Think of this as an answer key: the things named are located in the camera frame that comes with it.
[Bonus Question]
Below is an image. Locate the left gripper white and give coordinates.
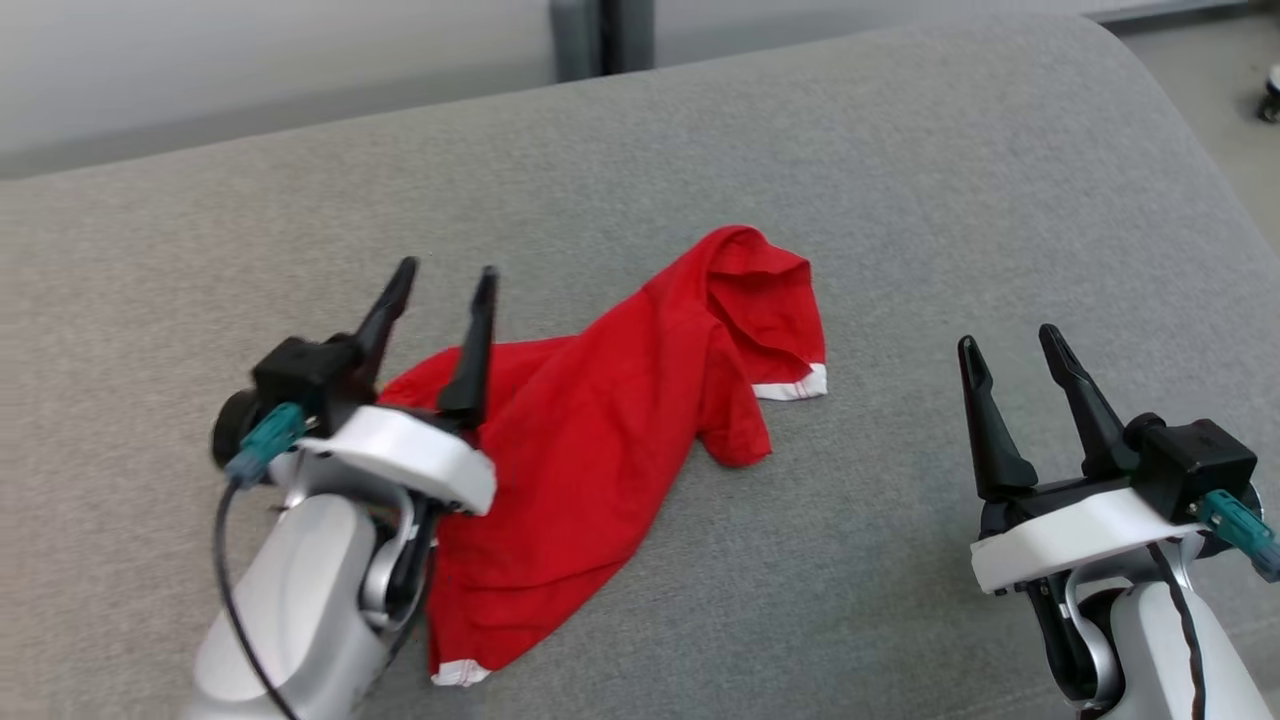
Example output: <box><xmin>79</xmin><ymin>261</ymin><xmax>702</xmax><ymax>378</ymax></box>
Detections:
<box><xmin>294</xmin><ymin>256</ymin><xmax>499</xmax><ymax>518</ymax></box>

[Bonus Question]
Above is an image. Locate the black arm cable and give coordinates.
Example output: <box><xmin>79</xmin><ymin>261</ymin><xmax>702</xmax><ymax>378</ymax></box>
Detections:
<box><xmin>212</xmin><ymin>480</ymin><xmax>301</xmax><ymax>720</ymax></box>
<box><xmin>1148</xmin><ymin>540</ymin><xmax>1206</xmax><ymax>720</ymax></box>

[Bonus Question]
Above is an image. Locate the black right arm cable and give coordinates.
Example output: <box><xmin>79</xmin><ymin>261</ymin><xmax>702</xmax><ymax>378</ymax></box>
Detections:
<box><xmin>1148</xmin><ymin>540</ymin><xmax>1206</xmax><ymax>720</ymax></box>

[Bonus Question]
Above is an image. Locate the teal left camera connector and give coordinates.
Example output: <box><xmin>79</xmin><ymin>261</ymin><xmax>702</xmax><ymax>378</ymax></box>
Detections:
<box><xmin>223</xmin><ymin>402</ymin><xmax>309</xmax><ymax>491</ymax></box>

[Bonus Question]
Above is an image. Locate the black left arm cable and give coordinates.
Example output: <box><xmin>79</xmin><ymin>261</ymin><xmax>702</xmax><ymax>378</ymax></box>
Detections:
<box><xmin>212</xmin><ymin>480</ymin><xmax>301</xmax><ymax>720</ymax></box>

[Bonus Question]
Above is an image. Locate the dark grey post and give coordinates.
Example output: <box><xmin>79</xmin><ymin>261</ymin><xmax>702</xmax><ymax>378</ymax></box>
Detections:
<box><xmin>548</xmin><ymin>0</ymin><xmax>656</xmax><ymax>81</ymax></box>

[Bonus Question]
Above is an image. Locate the grey fabric sofa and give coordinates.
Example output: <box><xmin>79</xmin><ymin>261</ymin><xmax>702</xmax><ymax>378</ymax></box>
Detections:
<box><xmin>0</xmin><ymin>10</ymin><xmax>1280</xmax><ymax>720</ymax></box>

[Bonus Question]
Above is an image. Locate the teal right camera connector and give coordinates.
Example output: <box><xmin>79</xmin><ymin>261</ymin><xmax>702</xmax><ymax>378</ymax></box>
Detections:
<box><xmin>1195</xmin><ymin>490</ymin><xmax>1280</xmax><ymax>583</ymax></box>

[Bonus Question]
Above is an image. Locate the red jersey with black lettering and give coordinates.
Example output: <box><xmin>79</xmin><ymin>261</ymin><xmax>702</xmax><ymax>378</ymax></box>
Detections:
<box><xmin>378</xmin><ymin>225</ymin><xmax>829</xmax><ymax>689</ymax></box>

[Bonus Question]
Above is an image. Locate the teal camera connector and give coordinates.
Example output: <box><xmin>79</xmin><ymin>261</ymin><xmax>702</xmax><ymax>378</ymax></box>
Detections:
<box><xmin>1195</xmin><ymin>490</ymin><xmax>1280</xmax><ymax>583</ymax></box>
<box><xmin>223</xmin><ymin>402</ymin><xmax>309</xmax><ymax>491</ymax></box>

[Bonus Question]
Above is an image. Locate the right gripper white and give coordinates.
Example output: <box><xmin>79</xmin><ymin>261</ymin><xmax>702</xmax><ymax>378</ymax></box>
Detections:
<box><xmin>957</xmin><ymin>323</ymin><xmax>1209</xmax><ymax>597</ymax></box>

